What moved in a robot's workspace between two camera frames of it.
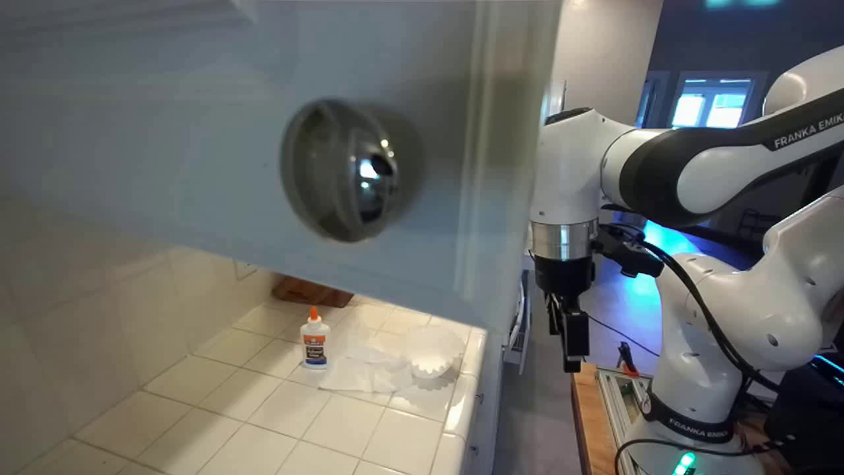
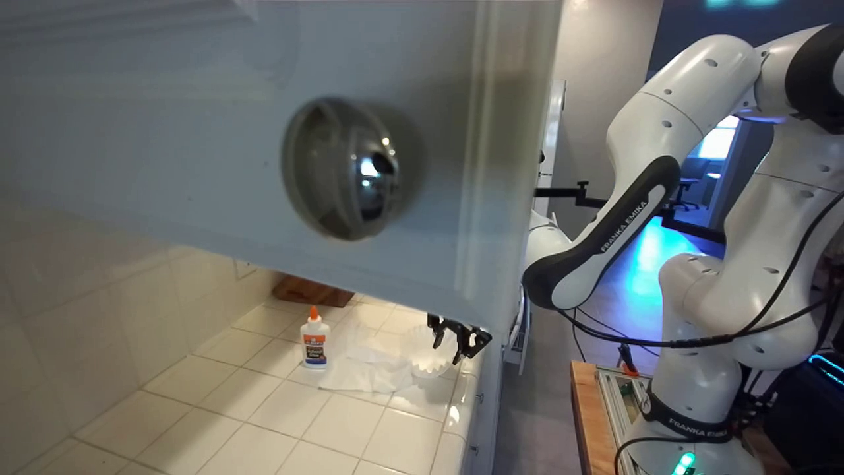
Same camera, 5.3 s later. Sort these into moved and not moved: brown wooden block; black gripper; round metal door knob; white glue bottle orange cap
Moved: black gripper
Not moved: white glue bottle orange cap; round metal door knob; brown wooden block
